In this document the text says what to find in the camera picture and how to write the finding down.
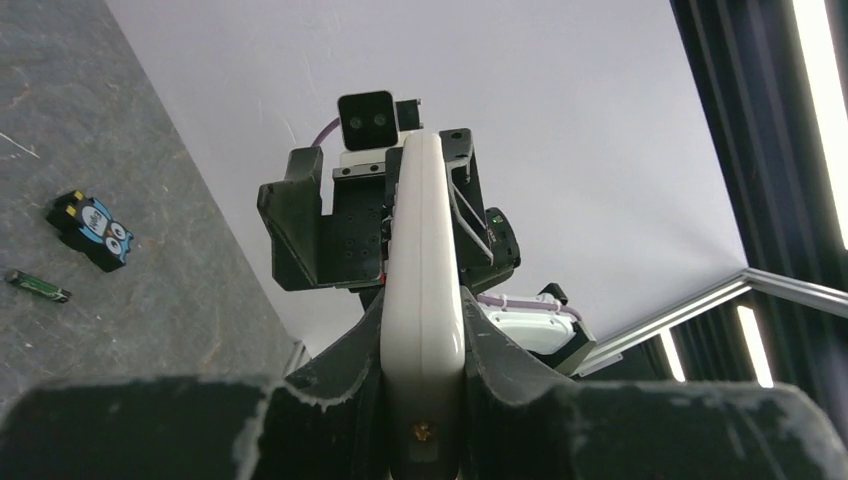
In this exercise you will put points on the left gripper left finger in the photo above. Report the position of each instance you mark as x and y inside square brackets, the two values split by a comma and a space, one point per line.
[323, 421]

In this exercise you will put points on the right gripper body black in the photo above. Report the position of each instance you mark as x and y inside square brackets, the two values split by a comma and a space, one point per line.
[356, 234]

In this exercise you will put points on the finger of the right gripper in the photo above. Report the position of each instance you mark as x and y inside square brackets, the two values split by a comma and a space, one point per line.
[474, 238]
[291, 211]

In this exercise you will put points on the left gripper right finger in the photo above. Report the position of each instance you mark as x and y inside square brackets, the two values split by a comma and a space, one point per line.
[523, 420]

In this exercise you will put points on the blue black owl toy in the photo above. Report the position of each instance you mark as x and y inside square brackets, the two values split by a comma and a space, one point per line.
[87, 226]

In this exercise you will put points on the red white remote control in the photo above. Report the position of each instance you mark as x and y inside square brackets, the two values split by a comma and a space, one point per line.
[422, 332]

